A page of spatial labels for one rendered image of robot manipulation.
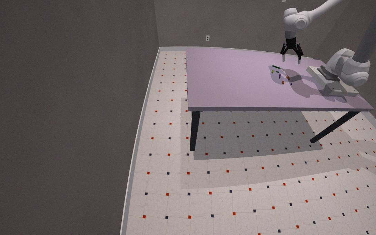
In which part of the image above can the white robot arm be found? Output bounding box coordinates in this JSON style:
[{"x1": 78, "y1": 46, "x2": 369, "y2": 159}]
[{"x1": 283, "y1": 0, "x2": 376, "y2": 87}]

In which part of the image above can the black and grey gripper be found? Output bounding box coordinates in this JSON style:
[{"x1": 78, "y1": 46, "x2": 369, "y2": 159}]
[{"x1": 280, "y1": 37, "x2": 303, "y2": 64}]

